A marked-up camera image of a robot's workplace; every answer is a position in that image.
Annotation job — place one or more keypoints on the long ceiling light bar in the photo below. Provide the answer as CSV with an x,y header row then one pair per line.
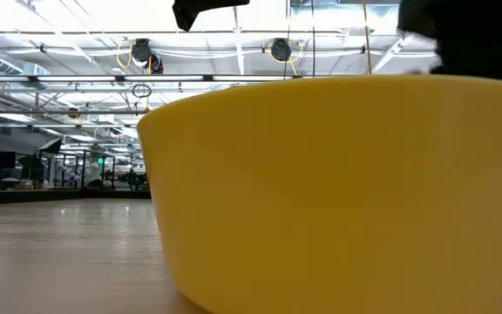
x,y
146,78

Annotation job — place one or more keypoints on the black aluminium table frame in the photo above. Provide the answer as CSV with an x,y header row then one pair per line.
x,y
59,196

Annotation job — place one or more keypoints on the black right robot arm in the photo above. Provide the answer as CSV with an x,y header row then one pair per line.
x,y
473,39

